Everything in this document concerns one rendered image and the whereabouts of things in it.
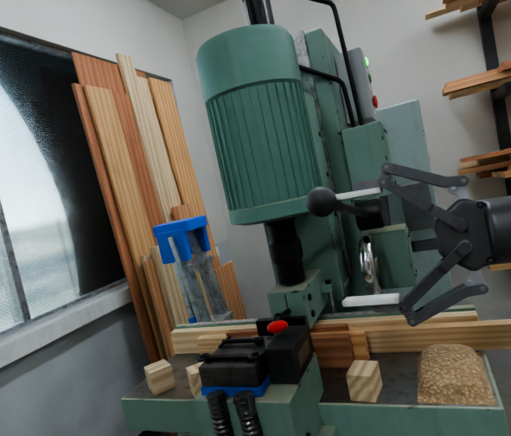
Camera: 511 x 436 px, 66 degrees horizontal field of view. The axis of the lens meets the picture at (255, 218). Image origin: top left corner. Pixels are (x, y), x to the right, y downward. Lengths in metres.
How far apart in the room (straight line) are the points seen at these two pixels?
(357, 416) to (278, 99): 0.48
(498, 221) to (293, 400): 0.31
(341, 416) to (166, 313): 1.58
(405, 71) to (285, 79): 2.38
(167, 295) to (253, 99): 1.55
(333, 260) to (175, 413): 0.40
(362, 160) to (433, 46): 2.25
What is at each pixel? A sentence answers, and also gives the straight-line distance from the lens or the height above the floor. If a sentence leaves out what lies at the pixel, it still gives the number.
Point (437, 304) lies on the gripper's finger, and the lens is 0.52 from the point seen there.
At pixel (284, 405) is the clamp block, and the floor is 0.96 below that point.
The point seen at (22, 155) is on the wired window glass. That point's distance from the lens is 2.11.
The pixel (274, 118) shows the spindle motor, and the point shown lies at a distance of 0.64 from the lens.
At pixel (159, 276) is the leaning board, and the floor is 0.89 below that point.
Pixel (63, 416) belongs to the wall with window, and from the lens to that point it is 2.07.
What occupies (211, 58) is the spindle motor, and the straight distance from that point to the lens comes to 0.69.
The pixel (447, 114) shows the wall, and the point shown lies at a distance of 2.99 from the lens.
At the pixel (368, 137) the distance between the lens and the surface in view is 0.85.
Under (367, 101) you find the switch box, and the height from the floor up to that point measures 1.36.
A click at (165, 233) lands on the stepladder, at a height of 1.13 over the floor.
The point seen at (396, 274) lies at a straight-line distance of 0.86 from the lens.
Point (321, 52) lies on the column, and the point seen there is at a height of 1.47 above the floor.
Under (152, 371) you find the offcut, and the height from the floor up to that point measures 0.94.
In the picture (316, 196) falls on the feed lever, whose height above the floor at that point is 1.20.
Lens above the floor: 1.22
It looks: 4 degrees down
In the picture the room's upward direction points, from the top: 12 degrees counter-clockwise
